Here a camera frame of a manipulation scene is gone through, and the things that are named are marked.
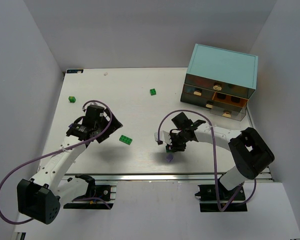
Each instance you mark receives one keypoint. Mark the lilac lego piece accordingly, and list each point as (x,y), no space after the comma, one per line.
(169,157)

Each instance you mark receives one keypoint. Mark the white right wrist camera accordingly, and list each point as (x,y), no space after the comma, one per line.
(162,137)

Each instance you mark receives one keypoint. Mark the green long lego brick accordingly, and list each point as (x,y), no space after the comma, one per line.
(169,149)

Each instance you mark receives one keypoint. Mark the teal drawer organizer box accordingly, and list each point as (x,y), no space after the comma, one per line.
(218,77)

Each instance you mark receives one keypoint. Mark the dark corner label sticker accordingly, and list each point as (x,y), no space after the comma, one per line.
(74,71)

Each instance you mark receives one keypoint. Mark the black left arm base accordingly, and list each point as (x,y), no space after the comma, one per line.
(101,197)

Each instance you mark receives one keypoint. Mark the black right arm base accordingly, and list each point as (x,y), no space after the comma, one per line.
(208,199)

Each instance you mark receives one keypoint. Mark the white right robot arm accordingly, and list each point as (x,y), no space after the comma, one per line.
(249,151)

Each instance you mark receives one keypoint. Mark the small green lego brick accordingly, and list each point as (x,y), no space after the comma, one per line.
(152,92)

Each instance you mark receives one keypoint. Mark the green yellow lego cube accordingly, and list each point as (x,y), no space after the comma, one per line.
(72,99)

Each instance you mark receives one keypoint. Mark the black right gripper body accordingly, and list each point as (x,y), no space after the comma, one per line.
(176,144)

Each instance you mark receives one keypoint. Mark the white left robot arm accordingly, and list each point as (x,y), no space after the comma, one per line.
(42,196)

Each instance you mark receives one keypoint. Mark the green flat lego plate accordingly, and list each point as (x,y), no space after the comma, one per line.
(126,140)

